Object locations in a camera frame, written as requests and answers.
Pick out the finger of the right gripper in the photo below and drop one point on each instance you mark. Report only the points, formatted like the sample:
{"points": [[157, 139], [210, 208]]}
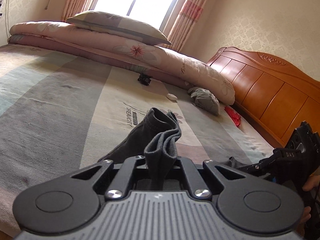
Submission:
{"points": [[252, 168]]}

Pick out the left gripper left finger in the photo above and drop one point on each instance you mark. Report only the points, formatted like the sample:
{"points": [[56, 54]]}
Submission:
{"points": [[122, 181]]}

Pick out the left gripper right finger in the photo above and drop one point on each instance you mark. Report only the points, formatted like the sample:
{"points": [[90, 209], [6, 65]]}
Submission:
{"points": [[192, 180]]}

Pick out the dark grey trousers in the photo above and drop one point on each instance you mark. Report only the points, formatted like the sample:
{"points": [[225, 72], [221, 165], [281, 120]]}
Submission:
{"points": [[155, 138]]}

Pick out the red folding fan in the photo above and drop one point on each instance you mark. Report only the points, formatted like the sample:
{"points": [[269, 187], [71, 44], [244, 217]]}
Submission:
{"points": [[235, 116]]}

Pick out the wooden orange headboard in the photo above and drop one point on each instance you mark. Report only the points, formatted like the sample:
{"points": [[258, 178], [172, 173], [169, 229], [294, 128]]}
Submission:
{"points": [[272, 94]]}

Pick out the bundled grey white cloth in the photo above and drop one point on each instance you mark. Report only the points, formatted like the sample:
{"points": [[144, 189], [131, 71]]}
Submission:
{"points": [[204, 99]]}

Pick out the striped pastel bed sheet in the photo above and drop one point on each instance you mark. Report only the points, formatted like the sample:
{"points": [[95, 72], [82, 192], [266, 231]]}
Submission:
{"points": [[61, 112]]}

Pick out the white earbuds case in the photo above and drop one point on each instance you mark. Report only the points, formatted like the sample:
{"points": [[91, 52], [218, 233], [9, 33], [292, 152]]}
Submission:
{"points": [[172, 97]]}

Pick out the black hair claw clip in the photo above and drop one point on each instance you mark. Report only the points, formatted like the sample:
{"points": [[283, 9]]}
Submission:
{"points": [[144, 79]]}

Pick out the folded floral pink quilt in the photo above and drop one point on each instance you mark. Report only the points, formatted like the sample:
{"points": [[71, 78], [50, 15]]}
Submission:
{"points": [[186, 68]]}

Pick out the grey floral pillow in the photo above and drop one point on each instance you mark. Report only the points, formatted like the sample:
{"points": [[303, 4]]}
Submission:
{"points": [[122, 26]]}

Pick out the pink right curtain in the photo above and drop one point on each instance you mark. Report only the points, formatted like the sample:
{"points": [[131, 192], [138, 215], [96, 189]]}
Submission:
{"points": [[184, 23]]}

